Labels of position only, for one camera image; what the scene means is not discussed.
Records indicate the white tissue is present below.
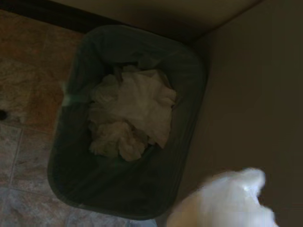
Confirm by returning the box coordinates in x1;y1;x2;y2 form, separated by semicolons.
166;167;280;227

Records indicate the dark green trash bin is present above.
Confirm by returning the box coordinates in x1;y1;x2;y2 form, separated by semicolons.
47;24;209;221

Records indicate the crumpled white tissues pile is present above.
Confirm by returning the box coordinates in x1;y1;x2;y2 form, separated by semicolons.
88;64;178;162

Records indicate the dark baseboard strip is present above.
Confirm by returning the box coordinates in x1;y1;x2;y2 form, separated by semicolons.
0;2;124;34

